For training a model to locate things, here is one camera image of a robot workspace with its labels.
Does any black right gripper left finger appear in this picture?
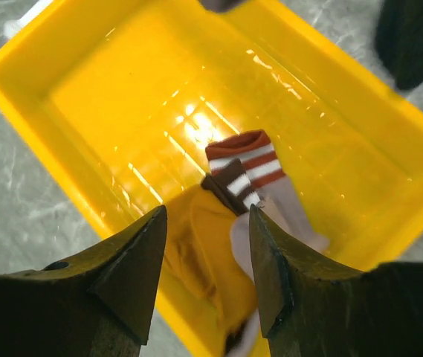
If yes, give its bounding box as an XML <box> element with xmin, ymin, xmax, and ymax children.
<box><xmin>0</xmin><ymin>206</ymin><xmax>167</xmax><ymax>356</ymax></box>

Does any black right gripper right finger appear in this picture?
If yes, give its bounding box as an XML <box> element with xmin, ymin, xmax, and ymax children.
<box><xmin>250</xmin><ymin>207</ymin><xmax>423</xmax><ymax>356</ymax></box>

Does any brown striped grey sock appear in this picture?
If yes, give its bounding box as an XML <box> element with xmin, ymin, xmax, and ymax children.
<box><xmin>205</xmin><ymin>130</ymin><xmax>329</xmax><ymax>278</ymax></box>

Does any mustard yellow sock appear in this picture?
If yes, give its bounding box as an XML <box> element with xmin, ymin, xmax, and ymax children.
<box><xmin>160</xmin><ymin>174</ymin><xmax>259</xmax><ymax>356</ymax></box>

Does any yellow plastic bin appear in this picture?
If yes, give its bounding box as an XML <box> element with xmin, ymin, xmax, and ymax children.
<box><xmin>0</xmin><ymin>1</ymin><xmax>423</xmax><ymax>271</ymax></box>

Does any dark navy hanging sock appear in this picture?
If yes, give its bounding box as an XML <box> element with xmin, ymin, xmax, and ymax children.
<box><xmin>374</xmin><ymin>0</ymin><xmax>423</xmax><ymax>91</ymax></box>

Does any white and silver drying rack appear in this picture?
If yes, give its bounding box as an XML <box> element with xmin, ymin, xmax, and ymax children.
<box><xmin>3</xmin><ymin>0</ymin><xmax>53</xmax><ymax>39</ymax></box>

